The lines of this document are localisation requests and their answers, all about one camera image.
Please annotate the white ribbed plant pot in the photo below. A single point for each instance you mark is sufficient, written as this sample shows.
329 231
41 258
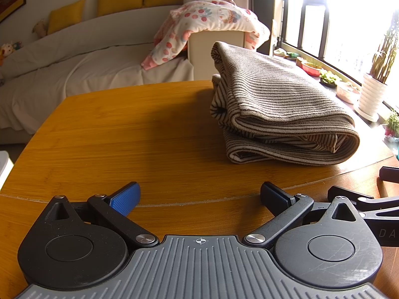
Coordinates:
371 96

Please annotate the red planter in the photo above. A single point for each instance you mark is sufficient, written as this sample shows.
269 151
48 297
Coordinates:
310 69

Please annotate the pink planter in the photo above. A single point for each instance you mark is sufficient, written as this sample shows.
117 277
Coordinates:
347 92

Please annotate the brown plant pot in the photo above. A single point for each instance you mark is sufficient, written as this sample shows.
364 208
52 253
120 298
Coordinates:
299 61

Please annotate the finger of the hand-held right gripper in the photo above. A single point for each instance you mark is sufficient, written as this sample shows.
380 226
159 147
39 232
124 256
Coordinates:
389 175
353 194

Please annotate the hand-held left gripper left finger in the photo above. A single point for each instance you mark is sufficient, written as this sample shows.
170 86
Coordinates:
123 199

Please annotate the small dark plush toy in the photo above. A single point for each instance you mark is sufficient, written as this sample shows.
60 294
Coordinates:
18 45

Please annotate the beige box cabinet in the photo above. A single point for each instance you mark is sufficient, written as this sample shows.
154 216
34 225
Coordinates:
205 56

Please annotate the white side table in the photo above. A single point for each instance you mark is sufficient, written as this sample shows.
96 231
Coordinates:
5 168

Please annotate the floral print quilt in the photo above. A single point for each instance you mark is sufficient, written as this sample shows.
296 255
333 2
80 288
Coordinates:
202 18

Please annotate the black window frame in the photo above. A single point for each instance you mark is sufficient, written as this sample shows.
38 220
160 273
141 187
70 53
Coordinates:
325 21

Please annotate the grey covered sofa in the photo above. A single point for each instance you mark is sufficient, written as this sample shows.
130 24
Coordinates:
78 68

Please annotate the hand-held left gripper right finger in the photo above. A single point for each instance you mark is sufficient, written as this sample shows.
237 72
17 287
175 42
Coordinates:
274 197

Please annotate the tall green plant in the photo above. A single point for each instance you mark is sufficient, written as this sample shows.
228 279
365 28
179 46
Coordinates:
383 56

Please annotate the small potted plant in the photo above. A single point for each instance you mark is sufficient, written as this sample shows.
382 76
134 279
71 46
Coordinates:
392 127

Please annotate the striped knit sweater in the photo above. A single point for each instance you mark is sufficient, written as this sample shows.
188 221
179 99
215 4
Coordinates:
274 99

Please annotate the beige plush toy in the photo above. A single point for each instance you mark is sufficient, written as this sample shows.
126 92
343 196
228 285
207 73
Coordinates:
39 27

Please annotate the pink white plush toy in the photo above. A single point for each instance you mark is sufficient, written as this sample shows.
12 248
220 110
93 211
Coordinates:
7 49

